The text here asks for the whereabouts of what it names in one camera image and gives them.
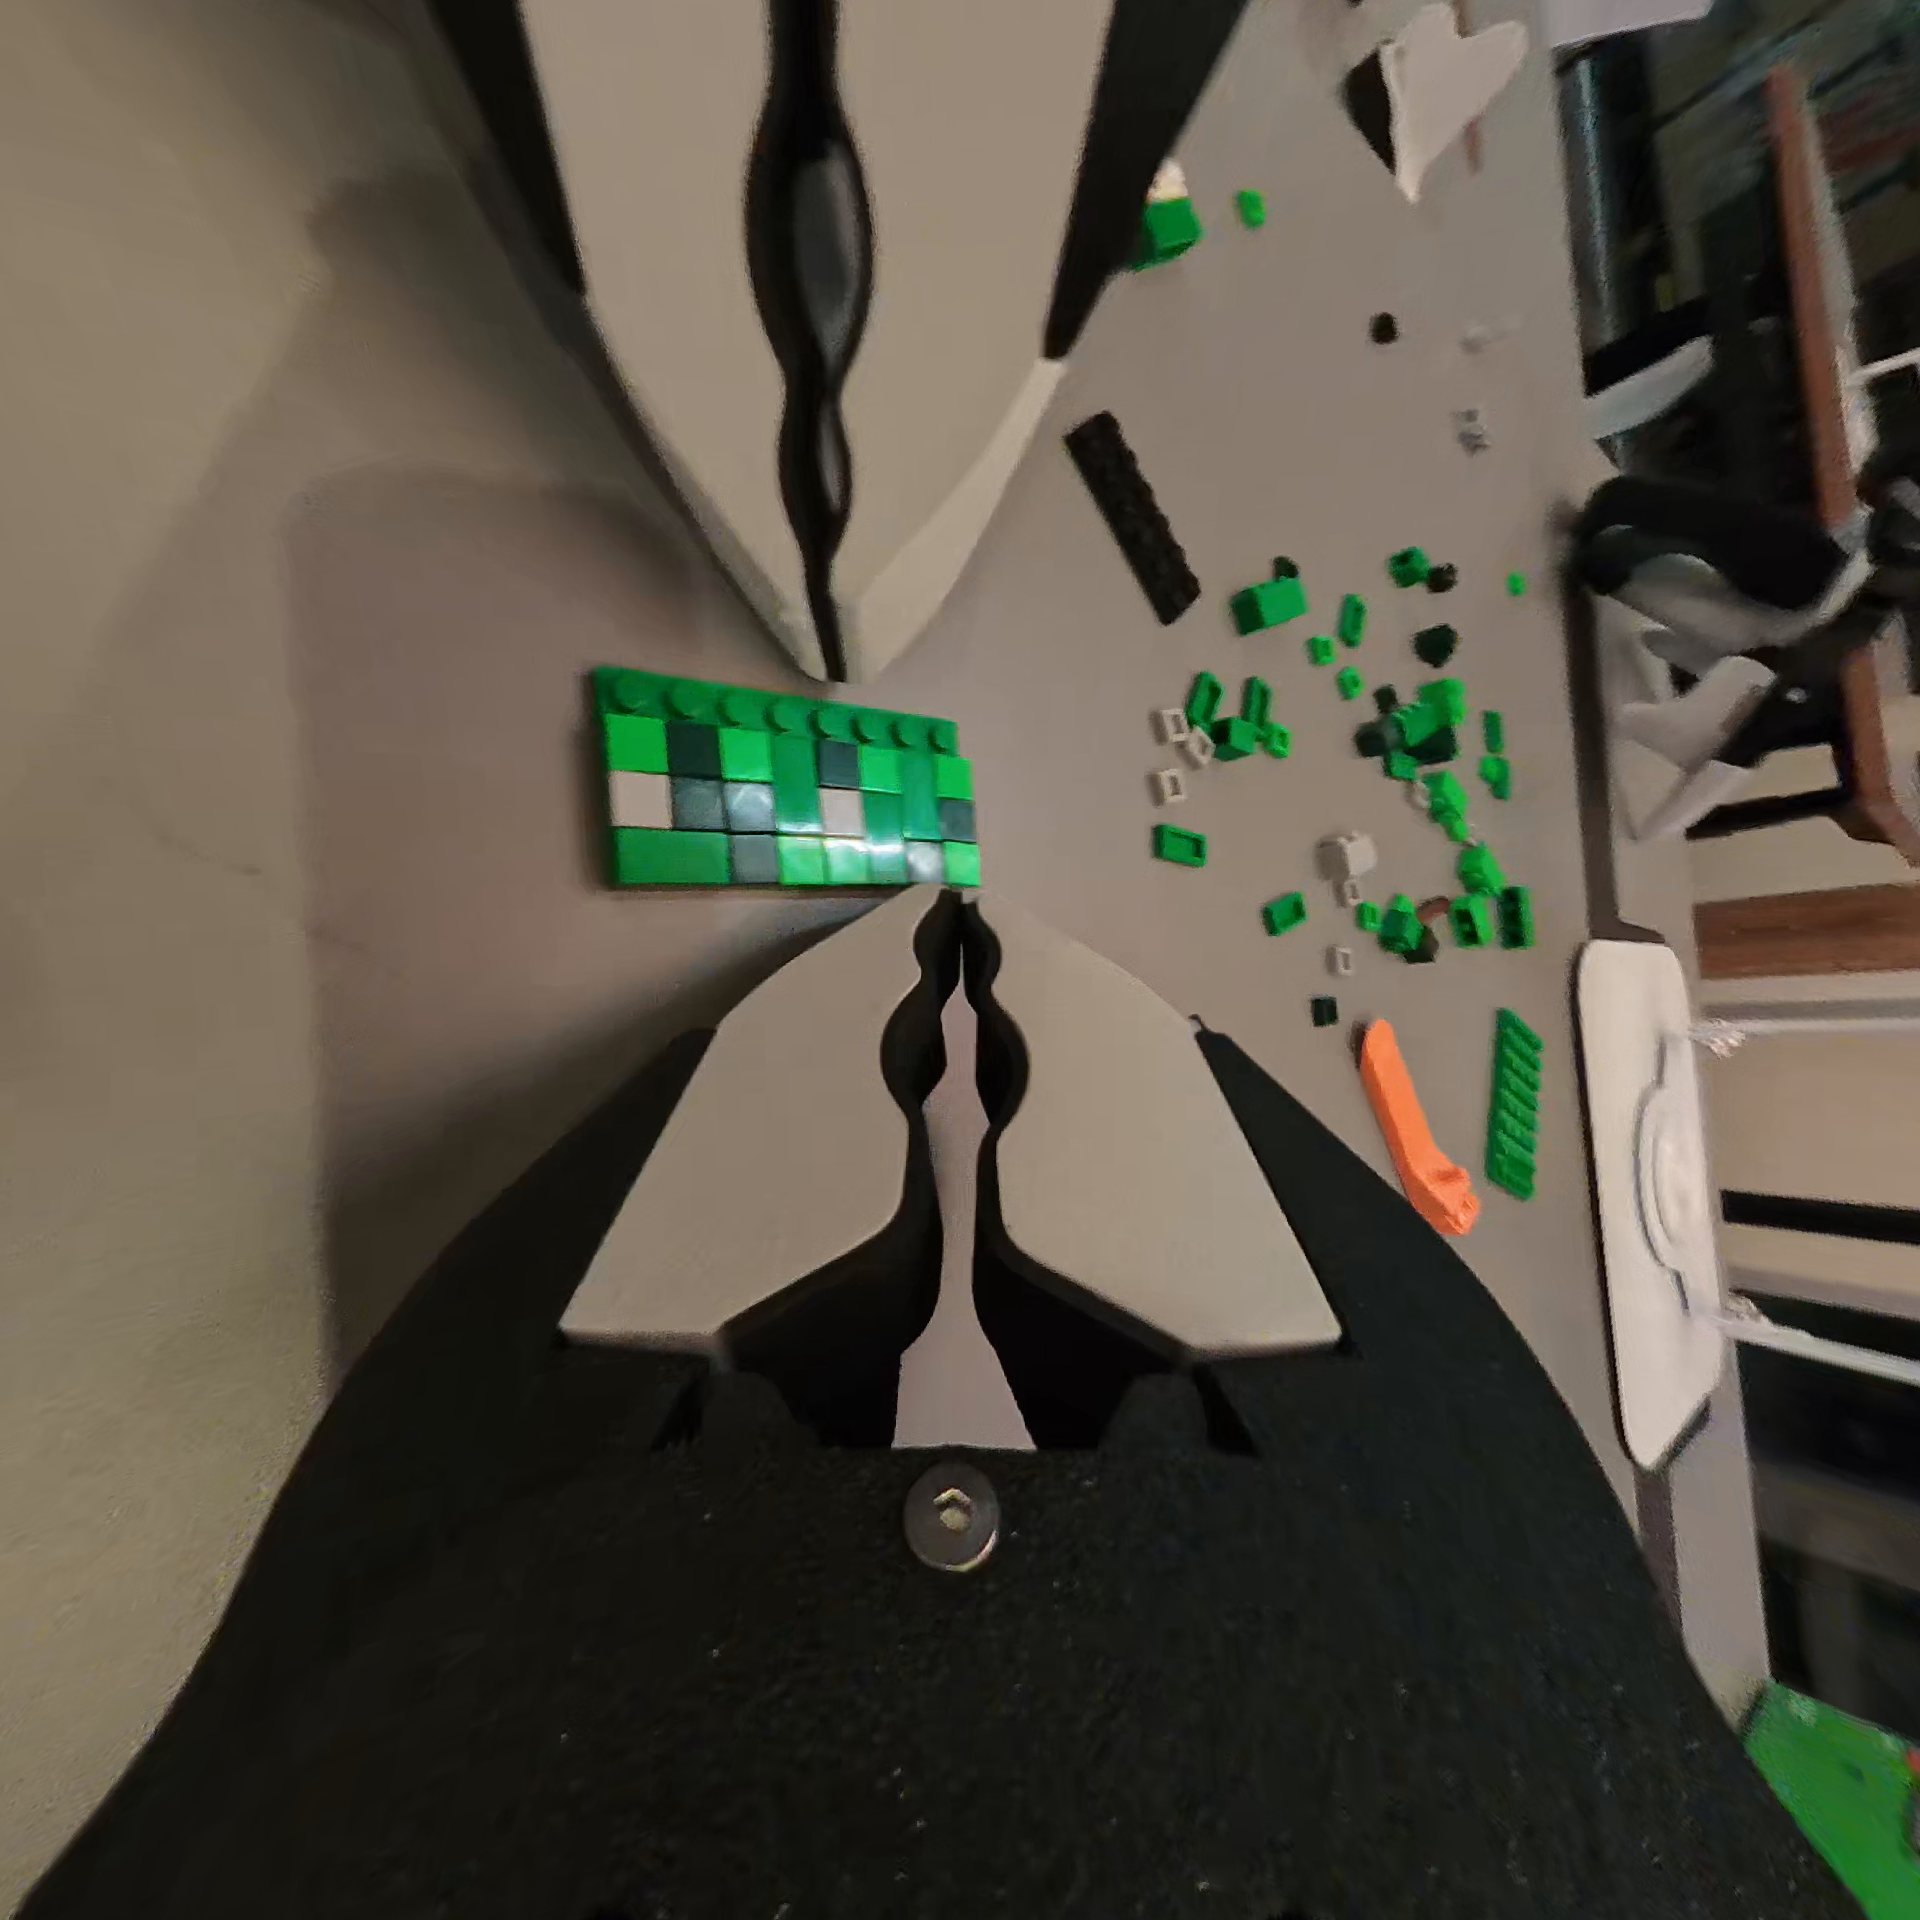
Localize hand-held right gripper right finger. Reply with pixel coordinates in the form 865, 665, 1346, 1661
962, 892, 1344, 1453

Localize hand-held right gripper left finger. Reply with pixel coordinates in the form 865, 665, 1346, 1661
556, 884, 962, 1453

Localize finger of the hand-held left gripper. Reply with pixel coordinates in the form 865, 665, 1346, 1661
515, 0, 841, 684
816, 0, 1123, 684

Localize green lego mosaic assembly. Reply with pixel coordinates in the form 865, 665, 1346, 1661
588, 665, 985, 897

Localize lego pieces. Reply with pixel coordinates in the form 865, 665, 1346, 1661
1148, 544, 1544, 1032

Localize green lego brick white top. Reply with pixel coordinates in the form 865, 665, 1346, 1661
1126, 157, 1208, 274

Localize black long lego plate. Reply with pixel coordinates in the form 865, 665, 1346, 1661
1062, 409, 1208, 629

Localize orange brick separator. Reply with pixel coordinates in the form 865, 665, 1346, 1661
1356, 1018, 1483, 1241

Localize white rounded tray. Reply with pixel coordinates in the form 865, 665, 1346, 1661
1573, 936, 1730, 1474

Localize clear round dish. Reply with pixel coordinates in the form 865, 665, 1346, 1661
1634, 1036, 1720, 1278

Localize black and white gadget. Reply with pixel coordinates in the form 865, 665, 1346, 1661
1563, 469, 1884, 845

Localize green studded lego base plate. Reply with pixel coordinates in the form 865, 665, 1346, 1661
1483, 1006, 1547, 1202

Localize wooden chair frame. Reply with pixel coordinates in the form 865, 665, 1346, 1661
1692, 65, 1920, 985

